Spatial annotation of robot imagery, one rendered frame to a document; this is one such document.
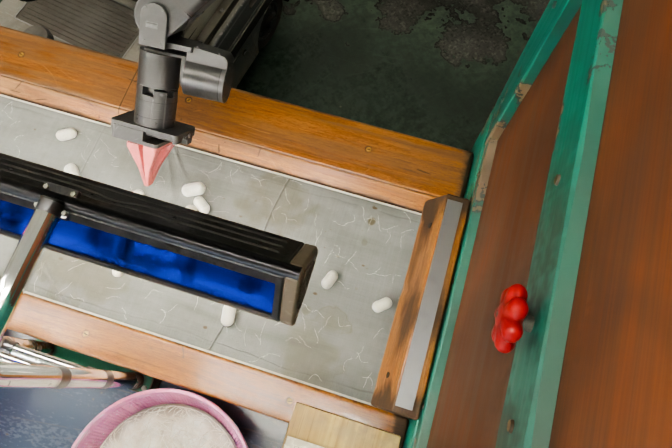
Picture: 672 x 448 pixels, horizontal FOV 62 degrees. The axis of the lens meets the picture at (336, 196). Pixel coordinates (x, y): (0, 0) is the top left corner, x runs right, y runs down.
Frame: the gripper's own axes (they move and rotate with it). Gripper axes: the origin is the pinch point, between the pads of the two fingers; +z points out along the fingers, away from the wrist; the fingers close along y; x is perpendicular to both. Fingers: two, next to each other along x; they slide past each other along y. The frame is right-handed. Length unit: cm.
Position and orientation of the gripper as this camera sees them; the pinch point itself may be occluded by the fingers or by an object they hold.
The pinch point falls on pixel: (148, 179)
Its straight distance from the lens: 89.0
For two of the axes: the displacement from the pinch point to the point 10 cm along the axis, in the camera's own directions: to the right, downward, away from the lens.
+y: 9.6, 2.7, -1.1
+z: -2.1, 9.1, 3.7
